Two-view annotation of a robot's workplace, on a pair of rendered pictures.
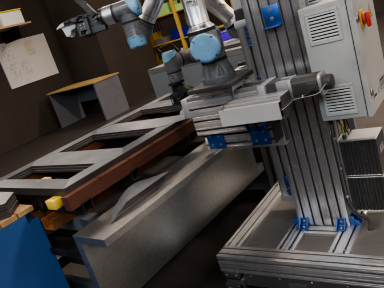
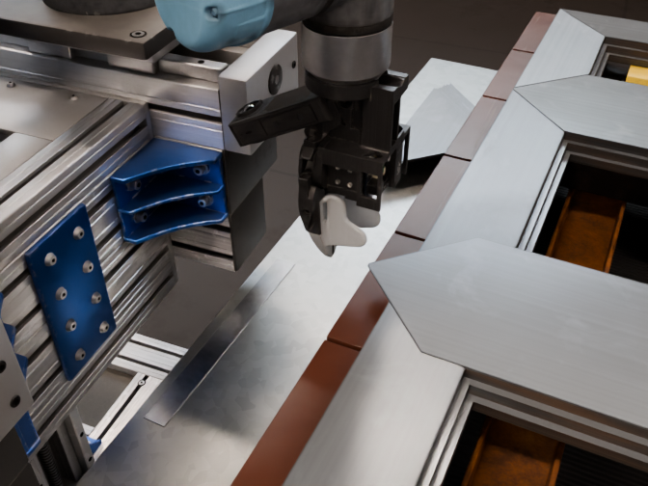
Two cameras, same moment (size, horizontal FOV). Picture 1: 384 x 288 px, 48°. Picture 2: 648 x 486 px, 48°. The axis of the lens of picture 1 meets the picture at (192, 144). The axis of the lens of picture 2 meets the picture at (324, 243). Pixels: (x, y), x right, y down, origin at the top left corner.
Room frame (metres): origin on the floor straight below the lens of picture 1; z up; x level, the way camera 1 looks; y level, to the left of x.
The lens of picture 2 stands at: (2.74, -0.21, 1.33)
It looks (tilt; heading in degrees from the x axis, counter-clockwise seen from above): 39 degrees down; 163
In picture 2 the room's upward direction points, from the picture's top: straight up
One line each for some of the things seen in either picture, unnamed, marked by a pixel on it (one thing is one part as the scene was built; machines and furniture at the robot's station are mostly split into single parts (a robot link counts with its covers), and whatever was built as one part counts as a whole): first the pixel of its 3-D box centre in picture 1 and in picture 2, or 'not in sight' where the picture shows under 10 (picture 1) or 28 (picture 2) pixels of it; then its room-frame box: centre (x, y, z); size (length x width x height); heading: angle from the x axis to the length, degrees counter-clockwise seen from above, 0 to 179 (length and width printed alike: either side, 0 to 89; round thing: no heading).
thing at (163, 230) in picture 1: (188, 200); not in sight; (2.05, 0.11, 0.47); 1.30 x 0.04 x 0.35; 138
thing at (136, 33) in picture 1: (135, 34); not in sight; (1.84, 0.08, 1.33); 0.11 x 0.08 x 0.11; 167
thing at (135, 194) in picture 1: (133, 195); (447, 128); (1.76, 0.31, 0.70); 0.39 x 0.12 x 0.04; 138
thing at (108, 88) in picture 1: (88, 100); not in sight; (8.93, 1.75, 0.38); 1.46 x 0.74 x 0.77; 52
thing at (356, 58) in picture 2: (175, 77); (347, 43); (2.19, -0.03, 1.08); 0.08 x 0.08 x 0.05
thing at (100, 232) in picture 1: (188, 167); (348, 258); (2.00, 0.05, 0.66); 1.30 x 0.20 x 0.03; 138
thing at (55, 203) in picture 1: (55, 202); not in sight; (1.70, 0.61, 0.79); 0.06 x 0.05 x 0.04; 48
